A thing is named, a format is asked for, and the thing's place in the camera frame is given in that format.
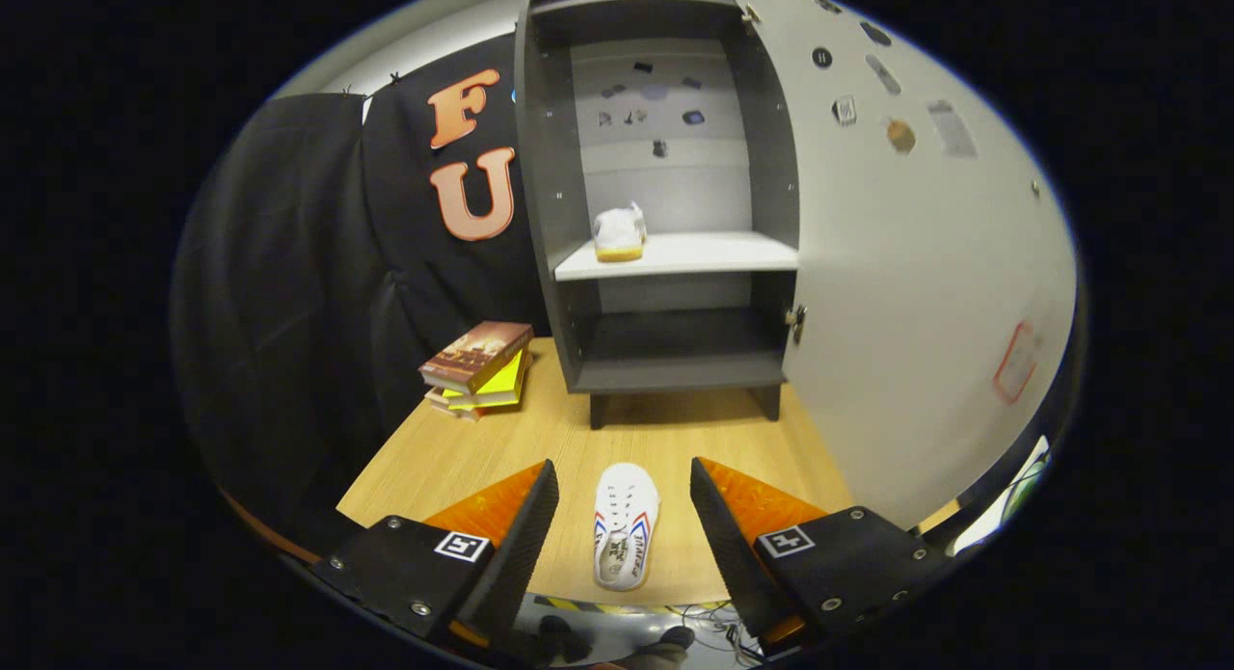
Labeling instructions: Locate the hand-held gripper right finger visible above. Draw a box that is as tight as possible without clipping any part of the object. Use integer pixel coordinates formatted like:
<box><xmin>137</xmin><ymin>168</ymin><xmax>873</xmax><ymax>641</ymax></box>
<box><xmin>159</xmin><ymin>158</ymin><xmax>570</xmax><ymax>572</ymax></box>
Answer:
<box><xmin>689</xmin><ymin>456</ymin><xmax>955</xmax><ymax>657</ymax></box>

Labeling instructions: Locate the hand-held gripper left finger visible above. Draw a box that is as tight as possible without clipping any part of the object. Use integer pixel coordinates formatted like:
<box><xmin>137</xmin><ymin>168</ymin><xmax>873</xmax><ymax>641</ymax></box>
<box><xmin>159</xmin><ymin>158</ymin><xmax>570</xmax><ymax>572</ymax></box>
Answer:
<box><xmin>313</xmin><ymin>458</ymin><xmax>560</xmax><ymax>652</ymax></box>

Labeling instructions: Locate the white canvas shoe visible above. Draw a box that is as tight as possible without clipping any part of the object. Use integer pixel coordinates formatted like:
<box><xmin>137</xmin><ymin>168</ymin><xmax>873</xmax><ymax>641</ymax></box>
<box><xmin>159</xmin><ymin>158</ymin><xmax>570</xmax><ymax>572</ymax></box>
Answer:
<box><xmin>592</xmin><ymin>201</ymin><xmax>649</xmax><ymax>263</ymax></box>
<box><xmin>592</xmin><ymin>462</ymin><xmax>662</xmax><ymax>592</ymax></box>

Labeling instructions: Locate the white cabinet shelf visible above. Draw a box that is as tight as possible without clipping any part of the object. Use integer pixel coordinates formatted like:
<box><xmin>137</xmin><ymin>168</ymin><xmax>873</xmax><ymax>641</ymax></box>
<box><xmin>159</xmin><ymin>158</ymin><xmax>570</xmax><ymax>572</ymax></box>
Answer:
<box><xmin>554</xmin><ymin>230</ymin><xmax>800</xmax><ymax>282</ymax></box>

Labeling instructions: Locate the person's left foot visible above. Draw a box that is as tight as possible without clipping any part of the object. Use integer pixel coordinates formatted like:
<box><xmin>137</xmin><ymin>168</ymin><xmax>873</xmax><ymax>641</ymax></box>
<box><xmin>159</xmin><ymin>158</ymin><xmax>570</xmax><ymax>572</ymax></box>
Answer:
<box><xmin>535</xmin><ymin>614</ymin><xmax>601</xmax><ymax>666</ymax></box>

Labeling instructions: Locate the person's foot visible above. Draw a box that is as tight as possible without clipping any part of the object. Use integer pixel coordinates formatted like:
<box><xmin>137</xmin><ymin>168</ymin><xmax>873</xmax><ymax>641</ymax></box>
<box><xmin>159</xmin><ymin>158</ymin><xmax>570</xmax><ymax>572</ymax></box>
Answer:
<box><xmin>535</xmin><ymin>614</ymin><xmax>601</xmax><ymax>666</ymax></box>
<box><xmin>627</xmin><ymin>625</ymin><xmax>696</xmax><ymax>669</ymax></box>

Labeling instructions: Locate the person's right foot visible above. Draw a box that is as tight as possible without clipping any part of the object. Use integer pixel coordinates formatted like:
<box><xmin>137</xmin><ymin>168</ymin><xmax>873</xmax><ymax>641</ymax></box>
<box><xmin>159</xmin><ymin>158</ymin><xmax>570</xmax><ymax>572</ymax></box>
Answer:
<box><xmin>627</xmin><ymin>625</ymin><xmax>696</xmax><ymax>669</ymax></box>

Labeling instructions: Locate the pale thin book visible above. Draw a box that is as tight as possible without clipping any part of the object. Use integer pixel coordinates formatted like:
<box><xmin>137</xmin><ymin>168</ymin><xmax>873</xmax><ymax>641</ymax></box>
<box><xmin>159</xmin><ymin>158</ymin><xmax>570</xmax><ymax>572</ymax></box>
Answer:
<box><xmin>424</xmin><ymin>389</ymin><xmax>488</xmax><ymax>422</ymax></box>

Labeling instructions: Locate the yellow cover book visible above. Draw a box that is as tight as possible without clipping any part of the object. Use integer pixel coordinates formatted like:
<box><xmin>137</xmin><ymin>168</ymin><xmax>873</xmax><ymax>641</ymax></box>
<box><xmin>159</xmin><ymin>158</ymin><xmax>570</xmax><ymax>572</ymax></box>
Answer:
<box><xmin>443</xmin><ymin>350</ymin><xmax>531</xmax><ymax>411</ymax></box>

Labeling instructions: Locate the row of black cloth clips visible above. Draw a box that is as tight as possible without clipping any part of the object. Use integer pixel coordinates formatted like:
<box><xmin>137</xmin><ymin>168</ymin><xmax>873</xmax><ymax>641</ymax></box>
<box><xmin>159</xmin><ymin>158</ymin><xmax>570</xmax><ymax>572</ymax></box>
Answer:
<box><xmin>333</xmin><ymin>69</ymin><xmax>404</xmax><ymax>98</ymax></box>

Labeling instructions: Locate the tangle of thin cables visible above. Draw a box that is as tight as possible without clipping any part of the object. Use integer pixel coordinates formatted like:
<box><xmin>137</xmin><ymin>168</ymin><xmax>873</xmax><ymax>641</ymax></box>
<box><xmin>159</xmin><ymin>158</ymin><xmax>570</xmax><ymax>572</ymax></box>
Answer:
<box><xmin>675</xmin><ymin>603</ymin><xmax>767</xmax><ymax>663</ymax></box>

